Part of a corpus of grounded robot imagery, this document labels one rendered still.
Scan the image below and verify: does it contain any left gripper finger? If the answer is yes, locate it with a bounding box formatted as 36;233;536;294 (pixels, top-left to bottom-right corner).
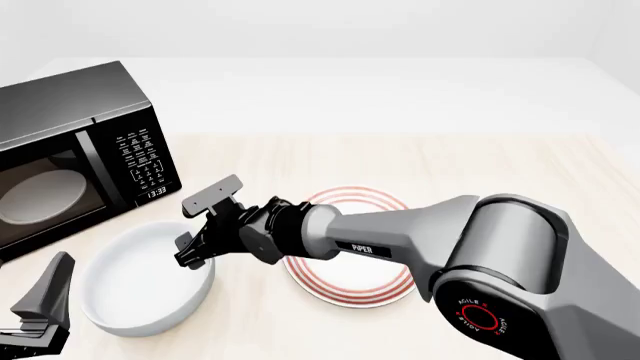
10;250;77;330

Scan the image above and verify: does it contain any black microwave oven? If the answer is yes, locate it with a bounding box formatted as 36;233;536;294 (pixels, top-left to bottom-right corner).
0;60;183;264

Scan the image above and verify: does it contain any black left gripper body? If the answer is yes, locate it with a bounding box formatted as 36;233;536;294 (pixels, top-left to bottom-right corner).
0;309;71;358

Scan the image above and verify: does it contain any white bowl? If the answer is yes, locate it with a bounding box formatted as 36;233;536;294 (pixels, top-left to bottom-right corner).
79;220;217;338

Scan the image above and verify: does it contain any white plate with red rings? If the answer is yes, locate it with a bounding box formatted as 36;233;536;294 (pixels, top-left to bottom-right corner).
282;186;417;310

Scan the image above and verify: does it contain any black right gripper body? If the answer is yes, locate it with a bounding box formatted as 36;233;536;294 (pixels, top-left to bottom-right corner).
198;201;250;259

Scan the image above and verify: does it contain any white microwave turntable plate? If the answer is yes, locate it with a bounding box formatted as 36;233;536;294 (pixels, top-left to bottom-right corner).
0;168;88;226

